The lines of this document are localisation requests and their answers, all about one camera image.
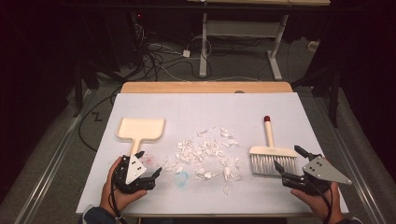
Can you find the wooden table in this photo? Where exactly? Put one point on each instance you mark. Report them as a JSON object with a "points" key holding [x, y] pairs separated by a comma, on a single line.
{"points": [[186, 87]]}

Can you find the white power adapter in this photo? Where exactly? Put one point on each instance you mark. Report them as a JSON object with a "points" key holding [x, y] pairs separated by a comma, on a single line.
{"points": [[186, 53]]}

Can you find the white metal desk frame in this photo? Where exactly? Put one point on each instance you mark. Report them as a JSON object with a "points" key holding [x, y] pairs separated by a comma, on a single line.
{"points": [[203, 46]]}

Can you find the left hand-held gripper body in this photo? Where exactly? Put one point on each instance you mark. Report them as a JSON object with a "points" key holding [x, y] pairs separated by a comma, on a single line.
{"points": [[135, 169]]}

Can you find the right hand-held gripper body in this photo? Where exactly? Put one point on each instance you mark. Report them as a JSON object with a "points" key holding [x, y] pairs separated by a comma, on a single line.
{"points": [[320, 171]]}

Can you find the dark computer tower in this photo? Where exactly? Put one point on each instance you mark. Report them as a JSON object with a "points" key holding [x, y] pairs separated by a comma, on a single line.
{"points": [[137, 37]]}

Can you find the person's left hand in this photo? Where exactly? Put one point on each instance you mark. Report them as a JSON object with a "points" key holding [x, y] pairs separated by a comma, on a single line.
{"points": [[109, 196]]}

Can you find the white table cover sheet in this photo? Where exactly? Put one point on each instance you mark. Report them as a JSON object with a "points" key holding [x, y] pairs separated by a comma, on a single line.
{"points": [[202, 109]]}

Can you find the pile of white paper scraps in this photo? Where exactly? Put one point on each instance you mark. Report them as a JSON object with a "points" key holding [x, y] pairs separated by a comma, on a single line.
{"points": [[202, 152]]}

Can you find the cream plastic dustpan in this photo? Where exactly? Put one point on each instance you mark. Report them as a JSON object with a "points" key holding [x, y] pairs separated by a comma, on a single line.
{"points": [[141, 129]]}

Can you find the dark round table grommet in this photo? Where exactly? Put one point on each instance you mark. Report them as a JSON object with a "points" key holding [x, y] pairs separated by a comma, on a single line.
{"points": [[239, 91]]}

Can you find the metal floor rail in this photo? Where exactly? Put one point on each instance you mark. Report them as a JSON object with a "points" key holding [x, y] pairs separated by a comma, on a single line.
{"points": [[355, 174], [49, 174]]}

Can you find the cream brush with red tip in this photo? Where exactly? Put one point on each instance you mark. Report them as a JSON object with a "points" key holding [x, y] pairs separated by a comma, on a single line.
{"points": [[274, 161]]}

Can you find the person's right hand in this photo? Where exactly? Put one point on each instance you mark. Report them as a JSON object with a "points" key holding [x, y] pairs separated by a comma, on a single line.
{"points": [[320, 203]]}

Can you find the black metal stand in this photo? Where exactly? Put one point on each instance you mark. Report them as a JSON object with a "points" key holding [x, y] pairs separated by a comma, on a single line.
{"points": [[78, 93], [334, 93]]}

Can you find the small white box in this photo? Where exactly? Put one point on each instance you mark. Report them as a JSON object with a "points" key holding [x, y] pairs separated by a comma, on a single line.
{"points": [[313, 45]]}

